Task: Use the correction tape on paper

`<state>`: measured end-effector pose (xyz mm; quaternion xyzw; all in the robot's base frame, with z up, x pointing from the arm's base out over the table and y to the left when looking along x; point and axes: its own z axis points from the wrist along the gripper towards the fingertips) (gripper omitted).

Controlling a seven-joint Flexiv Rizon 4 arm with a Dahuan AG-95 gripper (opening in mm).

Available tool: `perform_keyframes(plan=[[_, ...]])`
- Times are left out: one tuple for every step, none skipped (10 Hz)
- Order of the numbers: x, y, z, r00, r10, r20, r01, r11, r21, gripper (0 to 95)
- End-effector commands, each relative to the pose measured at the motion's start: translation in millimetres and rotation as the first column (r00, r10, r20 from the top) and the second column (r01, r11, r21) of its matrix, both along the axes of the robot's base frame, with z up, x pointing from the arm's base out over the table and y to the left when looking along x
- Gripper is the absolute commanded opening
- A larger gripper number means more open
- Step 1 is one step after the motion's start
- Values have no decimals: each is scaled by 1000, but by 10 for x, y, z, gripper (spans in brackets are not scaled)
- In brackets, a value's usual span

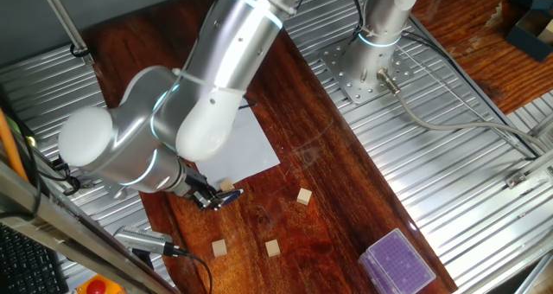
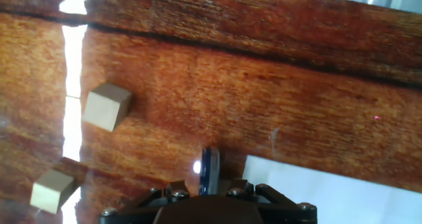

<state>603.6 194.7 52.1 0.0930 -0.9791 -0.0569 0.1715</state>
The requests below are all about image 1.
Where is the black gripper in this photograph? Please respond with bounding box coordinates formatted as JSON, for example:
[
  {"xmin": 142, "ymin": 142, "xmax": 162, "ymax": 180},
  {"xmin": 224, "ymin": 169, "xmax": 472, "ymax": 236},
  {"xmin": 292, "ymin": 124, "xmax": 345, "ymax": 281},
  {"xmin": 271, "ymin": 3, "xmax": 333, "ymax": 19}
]
[{"xmin": 184, "ymin": 166, "xmax": 224, "ymax": 212}]

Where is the white paper sheet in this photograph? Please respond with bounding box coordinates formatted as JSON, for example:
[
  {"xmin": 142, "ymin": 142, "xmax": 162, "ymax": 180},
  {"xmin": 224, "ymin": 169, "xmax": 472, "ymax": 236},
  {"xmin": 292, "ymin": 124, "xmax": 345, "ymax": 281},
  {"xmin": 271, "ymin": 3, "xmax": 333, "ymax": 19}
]
[{"xmin": 189, "ymin": 93, "xmax": 281, "ymax": 186}]

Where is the reddish wooden board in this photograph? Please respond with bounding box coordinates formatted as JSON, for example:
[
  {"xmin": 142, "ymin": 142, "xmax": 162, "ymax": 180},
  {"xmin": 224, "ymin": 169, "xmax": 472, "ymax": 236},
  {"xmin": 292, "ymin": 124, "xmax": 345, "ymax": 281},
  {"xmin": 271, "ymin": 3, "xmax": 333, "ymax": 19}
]
[{"xmin": 81, "ymin": 0, "xmax": 459, "ymax": 294}]

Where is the orange emergency stop box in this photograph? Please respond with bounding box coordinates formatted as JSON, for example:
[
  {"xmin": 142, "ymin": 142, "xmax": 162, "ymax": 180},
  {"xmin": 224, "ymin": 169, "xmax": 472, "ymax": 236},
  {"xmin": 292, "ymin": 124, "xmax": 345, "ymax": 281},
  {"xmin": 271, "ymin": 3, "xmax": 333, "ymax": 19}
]
[{"xmin": 75, "ymin": 274, "xmax": 126, "ymax": 294}]

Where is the black keyboard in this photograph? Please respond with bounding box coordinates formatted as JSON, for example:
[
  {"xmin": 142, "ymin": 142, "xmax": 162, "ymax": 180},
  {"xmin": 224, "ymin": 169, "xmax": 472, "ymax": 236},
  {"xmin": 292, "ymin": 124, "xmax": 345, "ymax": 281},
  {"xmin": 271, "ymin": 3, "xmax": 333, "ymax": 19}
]
[{"xmin": 0, "ymin": 222, "xmax": 70, "ymax": 294}]

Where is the purple pipette tip box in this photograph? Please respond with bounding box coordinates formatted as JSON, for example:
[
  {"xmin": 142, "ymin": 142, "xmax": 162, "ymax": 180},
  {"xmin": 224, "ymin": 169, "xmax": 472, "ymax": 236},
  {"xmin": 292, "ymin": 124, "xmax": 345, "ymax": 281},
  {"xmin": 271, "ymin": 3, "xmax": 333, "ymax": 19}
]
[{"xmin": 357, "ymin": 227, "xmax": 437, "ymax": 294}]

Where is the orange pole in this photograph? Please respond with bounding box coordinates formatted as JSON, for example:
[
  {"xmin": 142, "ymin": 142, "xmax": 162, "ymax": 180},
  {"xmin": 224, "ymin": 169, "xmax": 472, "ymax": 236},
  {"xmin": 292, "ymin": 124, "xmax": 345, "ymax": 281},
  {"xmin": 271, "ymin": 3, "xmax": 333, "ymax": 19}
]
[{"xmin": 0, "ymin": 107, "xmax": 29, "ymax": 182}]

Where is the aluminium pole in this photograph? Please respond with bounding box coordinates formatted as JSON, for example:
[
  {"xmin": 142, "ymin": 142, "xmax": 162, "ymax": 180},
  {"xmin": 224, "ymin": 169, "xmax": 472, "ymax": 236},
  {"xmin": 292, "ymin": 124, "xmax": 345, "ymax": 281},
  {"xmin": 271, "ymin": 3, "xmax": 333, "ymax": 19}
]
[{"xmin": 36, "ymin": 0, "xmax": 95, "ymax": 66}]

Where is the dark blue open box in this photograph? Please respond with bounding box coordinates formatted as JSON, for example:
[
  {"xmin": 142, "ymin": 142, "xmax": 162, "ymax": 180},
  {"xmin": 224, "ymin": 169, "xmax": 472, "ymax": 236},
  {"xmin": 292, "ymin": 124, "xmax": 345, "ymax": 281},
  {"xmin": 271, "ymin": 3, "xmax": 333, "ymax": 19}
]
[{"xmin": 505, "ymin": 9, "xmax": 553, "ymax": 63}]

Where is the black camera cable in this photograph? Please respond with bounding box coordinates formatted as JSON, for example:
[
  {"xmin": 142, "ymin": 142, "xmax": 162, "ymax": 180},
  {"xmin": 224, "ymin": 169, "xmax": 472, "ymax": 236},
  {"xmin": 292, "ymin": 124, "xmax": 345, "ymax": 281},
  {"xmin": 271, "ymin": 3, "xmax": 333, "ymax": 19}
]
[{"xmin": 172, "ymin": 248, "xmax": 213, "ymax": 294}]

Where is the large silver camera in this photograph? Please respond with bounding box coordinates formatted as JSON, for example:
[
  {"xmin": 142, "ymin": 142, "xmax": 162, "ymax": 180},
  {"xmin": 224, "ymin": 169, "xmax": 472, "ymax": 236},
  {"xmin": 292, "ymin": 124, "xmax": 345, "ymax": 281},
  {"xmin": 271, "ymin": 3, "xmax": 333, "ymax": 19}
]
[{"xmin": 112, "ymin": 225, "xmax": 176, "ymax": 257}]

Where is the black camera stand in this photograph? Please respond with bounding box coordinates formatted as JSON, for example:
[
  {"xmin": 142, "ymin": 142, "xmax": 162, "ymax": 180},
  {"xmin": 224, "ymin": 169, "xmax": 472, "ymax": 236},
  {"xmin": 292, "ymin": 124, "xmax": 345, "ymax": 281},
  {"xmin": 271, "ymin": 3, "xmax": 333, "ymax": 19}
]
[{"xmin": 131, "ymin": 248, "xmax": 156, "ymax": 272}]

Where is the aluminium frame beam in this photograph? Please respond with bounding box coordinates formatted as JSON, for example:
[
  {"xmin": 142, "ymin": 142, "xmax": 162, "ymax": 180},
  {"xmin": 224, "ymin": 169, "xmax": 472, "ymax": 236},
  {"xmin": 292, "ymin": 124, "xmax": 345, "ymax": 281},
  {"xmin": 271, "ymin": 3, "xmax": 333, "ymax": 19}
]
[{"xmin": 0, "ymin": 159, "xmax": 181, "ymax": 294}]

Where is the thick black cable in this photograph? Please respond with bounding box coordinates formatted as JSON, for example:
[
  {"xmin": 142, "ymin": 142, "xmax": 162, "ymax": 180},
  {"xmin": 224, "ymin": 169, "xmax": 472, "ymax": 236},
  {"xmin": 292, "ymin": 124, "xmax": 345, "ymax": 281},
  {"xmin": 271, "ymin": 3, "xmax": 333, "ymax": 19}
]
[{"xmin": 0, "ymin": 84, "xmax": 44, "ymax": 220}]

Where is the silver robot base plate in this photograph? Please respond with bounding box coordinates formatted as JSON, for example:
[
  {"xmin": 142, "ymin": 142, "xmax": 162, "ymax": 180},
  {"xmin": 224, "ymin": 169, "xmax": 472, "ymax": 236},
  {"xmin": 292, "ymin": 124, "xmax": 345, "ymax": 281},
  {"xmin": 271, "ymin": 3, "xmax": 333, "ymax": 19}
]
[{"xmin": 319, "ymin": 36, "xmax": 416, "ymax": 106}]

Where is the grey cable with metal connector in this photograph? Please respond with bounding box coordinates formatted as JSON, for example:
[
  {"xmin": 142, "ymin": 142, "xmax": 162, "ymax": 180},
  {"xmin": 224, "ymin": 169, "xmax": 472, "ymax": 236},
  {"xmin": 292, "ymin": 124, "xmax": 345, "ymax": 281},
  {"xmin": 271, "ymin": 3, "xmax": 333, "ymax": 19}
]
[{"xmin": 375, "ymin": 67, "xmax": 553, "ymax": 155}]

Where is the aluminium corner bracket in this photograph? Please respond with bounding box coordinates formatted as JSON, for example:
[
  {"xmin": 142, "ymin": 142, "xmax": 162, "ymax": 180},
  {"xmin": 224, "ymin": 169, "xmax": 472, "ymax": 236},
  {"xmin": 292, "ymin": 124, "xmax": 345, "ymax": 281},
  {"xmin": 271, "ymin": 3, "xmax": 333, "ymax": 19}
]
[{"xmin": 504, "ymin": 169, "xmax": 529, "ymax": 190}]

